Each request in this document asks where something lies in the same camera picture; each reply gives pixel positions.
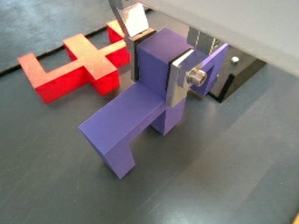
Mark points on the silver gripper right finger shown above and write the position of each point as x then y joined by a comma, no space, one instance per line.
187,71

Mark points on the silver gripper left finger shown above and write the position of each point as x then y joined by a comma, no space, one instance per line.
131,17

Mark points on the purple E-shaped block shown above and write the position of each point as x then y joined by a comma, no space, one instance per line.
140,106

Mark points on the red E-shaped block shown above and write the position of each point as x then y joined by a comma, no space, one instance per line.
92,66

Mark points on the black angle bracket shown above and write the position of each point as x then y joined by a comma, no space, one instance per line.
238,66

